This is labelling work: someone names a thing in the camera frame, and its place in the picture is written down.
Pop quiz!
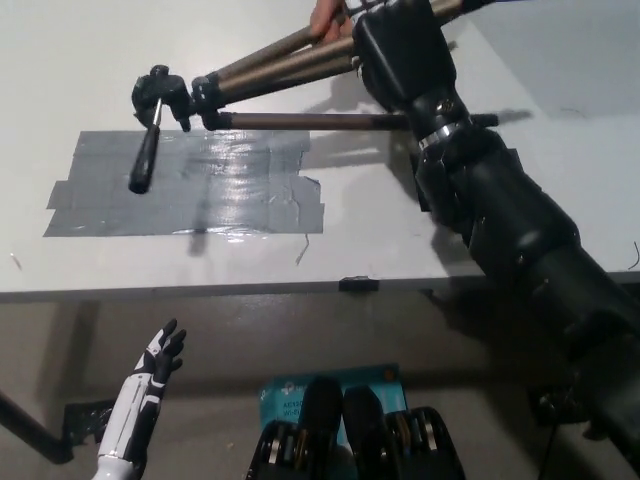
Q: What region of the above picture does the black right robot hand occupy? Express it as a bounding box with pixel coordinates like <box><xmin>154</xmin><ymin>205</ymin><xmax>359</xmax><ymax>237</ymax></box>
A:
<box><xmin>349</xmin><ymin>0</ymin><xmax>459</xmax><ymax>112</ymax></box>

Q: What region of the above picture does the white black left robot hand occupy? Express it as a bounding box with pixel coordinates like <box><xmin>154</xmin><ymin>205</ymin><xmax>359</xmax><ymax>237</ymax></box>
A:
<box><xmin>97</xmin><ymin>318</ymin><xmax>188</xmax><ymax>459</ymax></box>

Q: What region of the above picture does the bare person hand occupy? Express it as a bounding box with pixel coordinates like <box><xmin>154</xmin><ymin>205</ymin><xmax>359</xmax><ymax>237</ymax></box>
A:
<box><xmin>309</xmin><ymin>0</ymin><xmax>362</xmax><ymax>42</ymax></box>

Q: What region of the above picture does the bronze and black camera tripod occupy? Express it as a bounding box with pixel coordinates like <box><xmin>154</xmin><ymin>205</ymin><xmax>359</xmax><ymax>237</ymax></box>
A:
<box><xmin>128</xmin><ymin>0</ymin><xmax>501</xmax><ymax>195</ymax></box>

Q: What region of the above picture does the black tape patch on floor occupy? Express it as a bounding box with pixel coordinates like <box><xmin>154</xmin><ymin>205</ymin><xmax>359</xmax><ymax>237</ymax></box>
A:
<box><xmin>63</xmin><ymin>399</ymin><xmax>119</xmax><ymax>451</ymax></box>

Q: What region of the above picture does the black metal table leg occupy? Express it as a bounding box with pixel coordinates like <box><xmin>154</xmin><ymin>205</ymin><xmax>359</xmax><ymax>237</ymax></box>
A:
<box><xmin>0</xmin><ymin>387</ymin><xmax>74</xmax><ymax>464</ymax></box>

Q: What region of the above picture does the teal printed cardboard box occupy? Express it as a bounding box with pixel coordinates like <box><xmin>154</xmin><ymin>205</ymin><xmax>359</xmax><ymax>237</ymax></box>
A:
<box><xmin>259</xmin><ymin>363</ymin><xmax>409</xmax><ymax>446</ymax></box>

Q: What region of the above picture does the grey duct tape patch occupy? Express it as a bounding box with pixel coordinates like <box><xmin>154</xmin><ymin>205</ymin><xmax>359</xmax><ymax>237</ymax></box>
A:
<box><xmin>43</xmin><ymin>129</ymin><xmax>326</xmax><ymax>239</ymax></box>

